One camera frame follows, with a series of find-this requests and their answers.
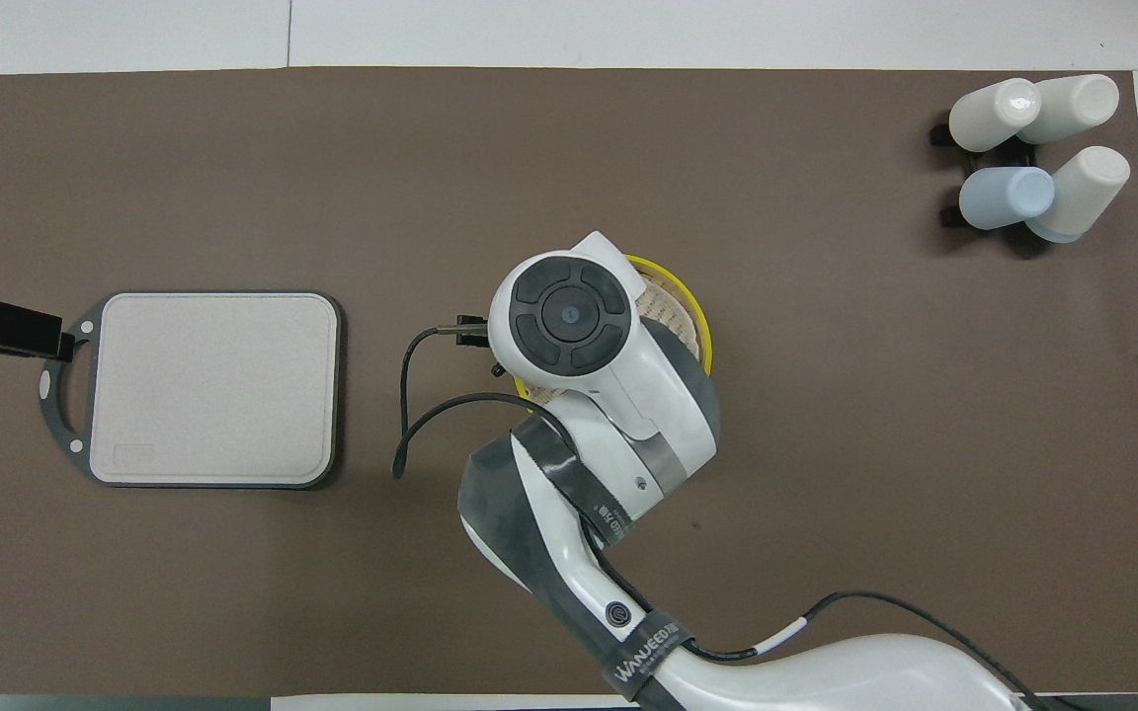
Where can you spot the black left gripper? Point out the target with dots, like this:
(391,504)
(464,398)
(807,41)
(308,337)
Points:
(21,328)

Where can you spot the yellow steamer basket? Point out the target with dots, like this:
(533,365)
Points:
(673,306)

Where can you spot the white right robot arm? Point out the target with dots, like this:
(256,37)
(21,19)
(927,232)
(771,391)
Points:
(569,316)

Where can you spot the brown table mat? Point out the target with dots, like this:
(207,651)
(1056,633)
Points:
(826,444)

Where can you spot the black cup rack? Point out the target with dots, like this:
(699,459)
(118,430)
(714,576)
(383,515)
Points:
(941,135)

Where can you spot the light blue plastic cup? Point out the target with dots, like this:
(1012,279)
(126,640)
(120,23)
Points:
(1004,197)

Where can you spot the white plastic cup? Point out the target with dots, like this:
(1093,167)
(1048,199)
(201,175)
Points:
(1083,193)
(989,117)
(1073,107)

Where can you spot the white cutting board grey frame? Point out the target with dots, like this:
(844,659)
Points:
(213,385)

